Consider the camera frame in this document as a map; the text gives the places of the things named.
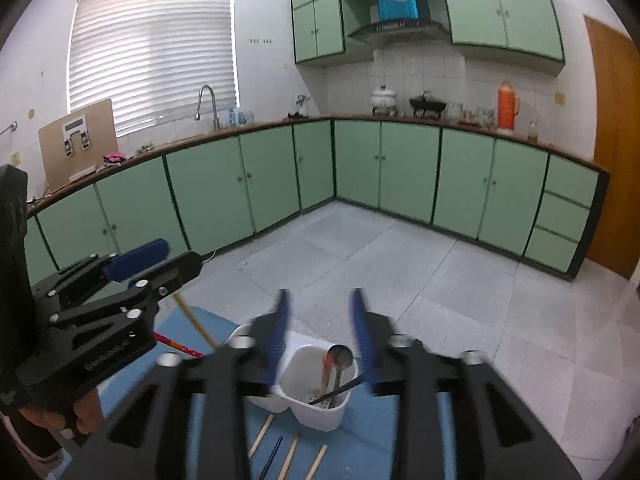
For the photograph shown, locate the red-tipped wooden chopstick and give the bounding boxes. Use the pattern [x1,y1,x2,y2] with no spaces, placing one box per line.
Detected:
[154,332,204,358]

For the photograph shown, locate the plain wooden chopstick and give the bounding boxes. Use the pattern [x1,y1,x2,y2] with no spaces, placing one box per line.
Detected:
[248,413,274,458]

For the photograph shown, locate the plain bamboo chopstick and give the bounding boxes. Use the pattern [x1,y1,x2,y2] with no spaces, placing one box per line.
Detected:
[278,434,300,480]

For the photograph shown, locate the dark black chopstick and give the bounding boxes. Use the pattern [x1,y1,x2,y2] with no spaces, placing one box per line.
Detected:
[308,375,364,405]

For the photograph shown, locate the black spoon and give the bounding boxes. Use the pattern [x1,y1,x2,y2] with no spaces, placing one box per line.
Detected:
[327,344,354,388]

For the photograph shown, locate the red-end wooden chopstick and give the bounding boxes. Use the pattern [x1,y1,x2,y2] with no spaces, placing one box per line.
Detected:
[305,443,329,480]

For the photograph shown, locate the red patterned chopstick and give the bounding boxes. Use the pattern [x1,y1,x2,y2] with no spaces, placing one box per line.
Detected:
[320,351,333,394]

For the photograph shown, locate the chrome kitchen faucet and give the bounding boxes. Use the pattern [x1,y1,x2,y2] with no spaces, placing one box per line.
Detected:
[193,84,222,134]

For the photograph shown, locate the green lower kitchen cabinets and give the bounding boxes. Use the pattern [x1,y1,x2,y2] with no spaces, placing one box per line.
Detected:
[27,118,608,281]

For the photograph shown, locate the person left hand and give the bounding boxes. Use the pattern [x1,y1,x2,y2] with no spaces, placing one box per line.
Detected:
[18,388,104,434]

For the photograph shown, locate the blue table mat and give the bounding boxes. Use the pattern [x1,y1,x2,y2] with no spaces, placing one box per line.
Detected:
[49,305,459,480]

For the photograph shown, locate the pink cloth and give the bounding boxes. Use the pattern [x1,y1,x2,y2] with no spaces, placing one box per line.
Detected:
[103,152,127,167]

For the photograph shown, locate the cardboard box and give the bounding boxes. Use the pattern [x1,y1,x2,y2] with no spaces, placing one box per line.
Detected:
[39,99,118,192]

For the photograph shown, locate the white double utensil holder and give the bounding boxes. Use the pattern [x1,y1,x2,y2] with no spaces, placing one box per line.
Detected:
[248,330,352,432]

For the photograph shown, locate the wooden door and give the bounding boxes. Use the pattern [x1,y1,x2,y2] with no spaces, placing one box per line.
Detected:
[585,18,639,278]

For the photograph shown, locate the white window blind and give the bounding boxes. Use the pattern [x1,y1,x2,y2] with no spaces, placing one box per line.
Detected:
[66,0,239,136]

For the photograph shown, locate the glass jar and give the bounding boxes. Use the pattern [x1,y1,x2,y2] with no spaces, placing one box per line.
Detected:
[527,122,539,143]

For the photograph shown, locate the white cooking pot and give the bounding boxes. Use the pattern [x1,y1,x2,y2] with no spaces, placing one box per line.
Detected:
[370,86,398,116]

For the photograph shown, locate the orange thermos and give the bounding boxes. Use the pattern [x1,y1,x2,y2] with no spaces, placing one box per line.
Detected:
[498,81,520,132]

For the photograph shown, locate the black wok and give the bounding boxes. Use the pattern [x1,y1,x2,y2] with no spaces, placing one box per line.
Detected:
[409,91,447,120]

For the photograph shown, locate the black range hood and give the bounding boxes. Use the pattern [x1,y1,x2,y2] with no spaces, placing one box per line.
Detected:
[349,18,451,49]

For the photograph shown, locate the blue box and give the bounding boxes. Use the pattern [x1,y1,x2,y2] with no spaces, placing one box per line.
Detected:
[376,0,420,22]

